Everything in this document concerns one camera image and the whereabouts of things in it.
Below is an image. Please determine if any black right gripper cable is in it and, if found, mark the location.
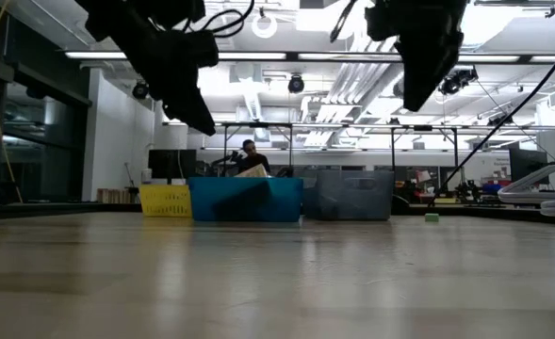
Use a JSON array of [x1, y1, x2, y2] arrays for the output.
[[329, 0, 359, 44]]

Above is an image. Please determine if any black computer monitor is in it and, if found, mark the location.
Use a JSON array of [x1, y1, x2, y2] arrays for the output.
[[508, 146, 549, 186]]

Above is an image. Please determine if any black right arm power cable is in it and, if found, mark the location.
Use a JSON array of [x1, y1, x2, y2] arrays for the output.
[[426, 28, 555, 209]]

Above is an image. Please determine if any stack of wooden blocks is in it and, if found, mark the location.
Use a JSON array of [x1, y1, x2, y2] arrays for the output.
[[96, 186, 133, 204]]

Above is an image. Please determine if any black ceiling spotlight cluster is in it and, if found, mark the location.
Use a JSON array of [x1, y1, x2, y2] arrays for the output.
[[439, 68, 480, 97]]

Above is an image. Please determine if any black round ceiling spotlight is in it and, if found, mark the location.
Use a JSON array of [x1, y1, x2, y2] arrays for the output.
[[131, 80, 150, 101], [286, 73, 306, 95]]

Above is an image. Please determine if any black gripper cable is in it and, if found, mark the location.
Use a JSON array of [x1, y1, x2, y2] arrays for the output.
[[182, 0, 255, 40], [329, 0, 359, 44]]

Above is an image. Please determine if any black metal workstation frame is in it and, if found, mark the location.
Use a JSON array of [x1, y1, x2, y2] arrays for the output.
[[163, 121, 555, 176]]

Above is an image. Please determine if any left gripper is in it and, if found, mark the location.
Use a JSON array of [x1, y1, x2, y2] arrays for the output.
[[116, 30, 220, 137]]

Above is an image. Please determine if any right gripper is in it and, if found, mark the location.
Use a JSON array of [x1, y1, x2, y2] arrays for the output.
[[365, 0, 469, 113]]

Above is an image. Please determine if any white ring fixture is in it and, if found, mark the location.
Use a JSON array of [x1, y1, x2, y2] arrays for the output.
[[251, 12, 279, 40]]

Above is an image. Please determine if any long ceiling light bar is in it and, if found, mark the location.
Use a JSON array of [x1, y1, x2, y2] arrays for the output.
[[63, 50, 555, 64]]

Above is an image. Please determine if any yellow green crayon box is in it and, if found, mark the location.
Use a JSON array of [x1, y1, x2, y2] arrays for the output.
[[235, 163, 269, 179]]

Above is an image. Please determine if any teal plastic bin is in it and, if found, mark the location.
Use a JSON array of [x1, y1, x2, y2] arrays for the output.
[[187, 176, 305, 223]]

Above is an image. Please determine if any yellow slotted plastic basket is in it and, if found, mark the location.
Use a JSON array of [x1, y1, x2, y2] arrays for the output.
[[139, 184, 193, 218]]

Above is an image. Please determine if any grey translucent plastic bin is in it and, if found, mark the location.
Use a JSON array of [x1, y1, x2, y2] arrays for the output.
[[302, 169, 395, 221]]

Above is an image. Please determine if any person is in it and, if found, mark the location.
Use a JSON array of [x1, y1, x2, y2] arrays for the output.
[[232, 138, 272, 176]]

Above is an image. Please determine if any black metal table frame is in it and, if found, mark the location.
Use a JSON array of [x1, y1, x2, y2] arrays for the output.
[[0, 201, 555, 226]]

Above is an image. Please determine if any cluttered workbench with equipment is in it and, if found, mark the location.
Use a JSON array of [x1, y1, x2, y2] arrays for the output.
[[398, 177, 512, 208]]

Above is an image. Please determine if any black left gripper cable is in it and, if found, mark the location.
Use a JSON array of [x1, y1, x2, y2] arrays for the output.
[[182, 0, 255, 40]]

